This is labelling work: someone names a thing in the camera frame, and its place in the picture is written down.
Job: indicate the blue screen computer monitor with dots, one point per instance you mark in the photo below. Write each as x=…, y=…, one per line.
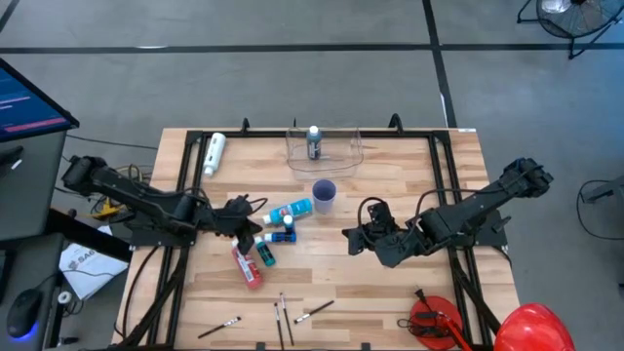
x=24, y=107

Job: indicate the grey stand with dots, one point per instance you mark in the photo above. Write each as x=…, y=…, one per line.
x=609, y=190

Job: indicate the black clamp hook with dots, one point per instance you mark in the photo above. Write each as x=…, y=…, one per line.
x=396, y=122
x=245, y=126

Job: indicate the black desk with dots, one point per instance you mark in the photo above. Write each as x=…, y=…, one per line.
x=34, y=263

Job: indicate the small green paint bottle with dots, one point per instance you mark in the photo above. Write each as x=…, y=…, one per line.
x=265, y=253

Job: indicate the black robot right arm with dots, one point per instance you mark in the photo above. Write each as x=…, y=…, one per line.
x=458, y=219

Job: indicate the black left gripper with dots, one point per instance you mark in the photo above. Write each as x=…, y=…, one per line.
x=234, y=214

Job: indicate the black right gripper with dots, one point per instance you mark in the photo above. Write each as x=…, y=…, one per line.
x=375, y=219

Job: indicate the grey cabinet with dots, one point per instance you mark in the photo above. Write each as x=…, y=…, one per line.
x=29, y=185

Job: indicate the black floor fan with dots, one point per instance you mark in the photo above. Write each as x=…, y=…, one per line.
x=575, y=19

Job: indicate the large white paint bottle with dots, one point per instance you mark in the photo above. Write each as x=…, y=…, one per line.
x=215, y=151

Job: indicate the white tape roll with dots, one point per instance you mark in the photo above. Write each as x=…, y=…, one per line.
x=64, y=297

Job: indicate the large red paint bottle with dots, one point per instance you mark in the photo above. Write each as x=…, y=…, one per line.
x=248, y=270

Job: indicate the black computer mouse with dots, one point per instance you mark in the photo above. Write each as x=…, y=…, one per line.
x=23, y=312

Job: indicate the white printed paper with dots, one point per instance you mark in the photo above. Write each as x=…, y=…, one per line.
x=92, y=270

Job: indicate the black metal table frame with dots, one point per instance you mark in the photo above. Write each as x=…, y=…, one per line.
x=414, y=133

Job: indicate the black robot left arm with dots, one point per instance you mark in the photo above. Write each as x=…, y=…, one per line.
x=146, y=202

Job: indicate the large slate grey paint bottle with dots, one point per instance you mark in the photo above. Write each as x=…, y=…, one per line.
x=314, y=146

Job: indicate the clear plastic bin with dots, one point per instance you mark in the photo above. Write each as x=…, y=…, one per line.
x=341, y=156

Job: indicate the lilac plastic cup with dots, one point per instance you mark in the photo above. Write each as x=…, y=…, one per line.
x=324, y=206

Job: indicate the large turquoise paint bottle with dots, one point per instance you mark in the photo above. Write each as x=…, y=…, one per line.
x=292, y=210

